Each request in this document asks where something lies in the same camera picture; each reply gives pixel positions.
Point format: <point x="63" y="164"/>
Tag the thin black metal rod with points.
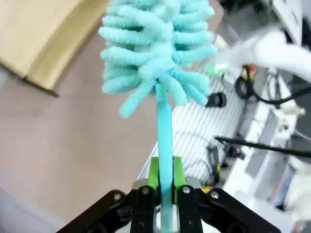
<point x="262" y="146"/>

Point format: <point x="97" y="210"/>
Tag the white striped panel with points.
<point x="194" y="121"/>

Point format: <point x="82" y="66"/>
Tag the white equipment box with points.
<point x="267" y="145"/>

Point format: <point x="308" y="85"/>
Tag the two-tier wood shelf black frame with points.
<point x="36" y="36"/>

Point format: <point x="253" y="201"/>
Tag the white curved frame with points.
<point x="267" y="53"/>

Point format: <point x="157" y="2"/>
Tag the black caster wheel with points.
<point x="217" y="99"/>

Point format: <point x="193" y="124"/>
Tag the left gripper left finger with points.
<point x="143" y="211"/>

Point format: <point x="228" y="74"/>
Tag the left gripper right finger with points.
<point x="189" y="211"/>

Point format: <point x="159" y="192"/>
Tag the green connector block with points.
<point x="217" y="70"/>

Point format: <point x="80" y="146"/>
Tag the teal chenille duster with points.
<point x="165" y="133"/>

